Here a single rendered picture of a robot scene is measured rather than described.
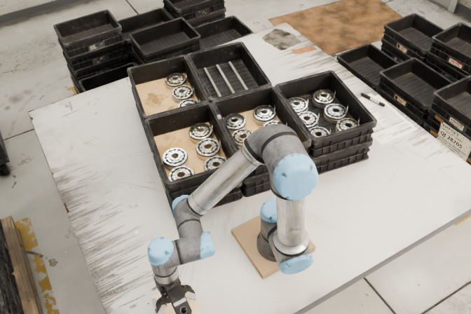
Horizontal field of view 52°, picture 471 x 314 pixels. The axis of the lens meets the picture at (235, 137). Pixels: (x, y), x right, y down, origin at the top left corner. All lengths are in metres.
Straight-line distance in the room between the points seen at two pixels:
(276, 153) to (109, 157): 1.17
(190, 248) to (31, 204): 1.90
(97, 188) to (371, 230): 1.15
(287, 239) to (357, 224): 0.52
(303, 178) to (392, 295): 1.49
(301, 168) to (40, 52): 3.56
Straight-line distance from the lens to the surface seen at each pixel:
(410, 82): 3.24
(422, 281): 2.74
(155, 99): 2.33
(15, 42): 4.78
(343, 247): 1.91
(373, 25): 4.50
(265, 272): 1.79
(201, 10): 3.62
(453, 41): 3.49
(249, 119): 2.17
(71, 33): 3.67
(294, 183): 1.26
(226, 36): 3.59
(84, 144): 2.39
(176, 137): 2.11
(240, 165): 1.40
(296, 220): 1.43
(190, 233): 1.46
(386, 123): 2.41
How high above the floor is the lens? 2.27
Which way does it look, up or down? 44 degrees down
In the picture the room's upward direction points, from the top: 3 degrees counter-clockwise
